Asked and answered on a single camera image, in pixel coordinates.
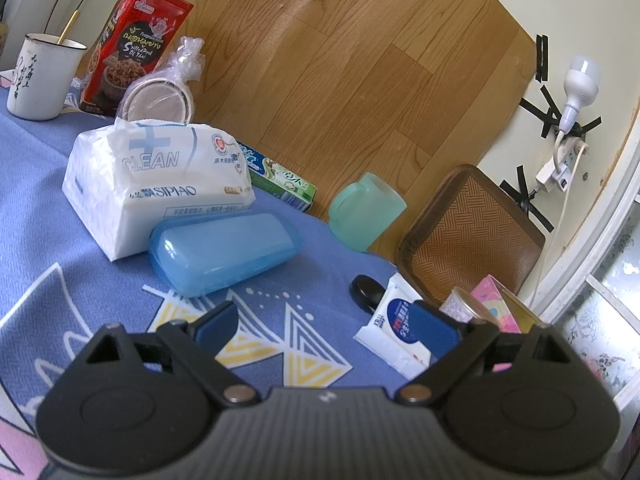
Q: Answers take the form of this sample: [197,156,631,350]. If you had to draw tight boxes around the red cereal box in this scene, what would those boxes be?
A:
[79,0,195,116]

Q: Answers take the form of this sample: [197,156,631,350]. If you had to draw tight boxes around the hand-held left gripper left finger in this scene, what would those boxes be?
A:
[85,301,261,407]

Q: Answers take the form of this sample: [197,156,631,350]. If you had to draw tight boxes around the white light bulb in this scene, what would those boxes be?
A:
[557,55,601,133]

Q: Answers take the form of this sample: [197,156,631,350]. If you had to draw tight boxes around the wooden stick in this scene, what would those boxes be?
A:
[59,10,81,45]

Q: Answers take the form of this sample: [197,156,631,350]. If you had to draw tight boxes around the green toothpaste box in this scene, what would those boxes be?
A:
[235,140,318,212]

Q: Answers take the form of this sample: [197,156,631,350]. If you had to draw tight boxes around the white power cable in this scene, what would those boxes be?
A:
[530,142,591,311]

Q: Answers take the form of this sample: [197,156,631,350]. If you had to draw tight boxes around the blue plastic case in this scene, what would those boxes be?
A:
[148,210,303,298]

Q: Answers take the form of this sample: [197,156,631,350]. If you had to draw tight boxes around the black tape cross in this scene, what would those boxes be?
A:
[519,84,602,141]
[500,164,555,233]

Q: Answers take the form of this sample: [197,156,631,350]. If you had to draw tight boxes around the white power strip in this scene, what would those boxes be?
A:
[536,135,591,193]

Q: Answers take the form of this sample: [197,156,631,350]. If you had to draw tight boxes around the white paper cup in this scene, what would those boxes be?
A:
[439,286,501,333]

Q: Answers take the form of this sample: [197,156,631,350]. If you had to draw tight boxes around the black tape strip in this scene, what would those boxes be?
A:
[535,34,550,83]

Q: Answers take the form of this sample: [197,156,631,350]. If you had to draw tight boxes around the frosted window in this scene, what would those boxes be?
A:
[560,240,640,411]

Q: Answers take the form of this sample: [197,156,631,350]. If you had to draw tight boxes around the white tissue pack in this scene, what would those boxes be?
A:
[61,117,256,262]

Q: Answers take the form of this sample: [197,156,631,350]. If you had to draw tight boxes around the black rounded object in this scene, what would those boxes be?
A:
[350,275,388,312]

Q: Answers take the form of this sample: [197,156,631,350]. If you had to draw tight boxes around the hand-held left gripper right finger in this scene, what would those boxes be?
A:
[400,301,571,408]

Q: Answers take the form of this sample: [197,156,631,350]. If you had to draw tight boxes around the pink cardboard box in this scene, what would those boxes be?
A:
[470,275,543,336]

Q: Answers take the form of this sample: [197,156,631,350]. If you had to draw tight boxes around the white enamel mug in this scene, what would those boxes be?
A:
[6,32,88,121]

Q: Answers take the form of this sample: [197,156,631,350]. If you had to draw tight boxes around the brown woven mat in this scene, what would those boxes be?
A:
[396,164,546,306]

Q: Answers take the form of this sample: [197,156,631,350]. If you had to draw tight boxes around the green plastic cup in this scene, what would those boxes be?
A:
[327,172,407,252]

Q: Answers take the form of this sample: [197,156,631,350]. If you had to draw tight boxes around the bagged paper bowls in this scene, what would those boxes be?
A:
[117,36,207,126]

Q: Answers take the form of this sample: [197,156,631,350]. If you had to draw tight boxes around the blue printed tablecloth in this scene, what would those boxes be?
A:
[0,72,416,480]

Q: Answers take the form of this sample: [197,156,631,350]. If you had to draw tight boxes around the white wet wipe packet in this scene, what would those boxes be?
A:
[353,273,461,381]

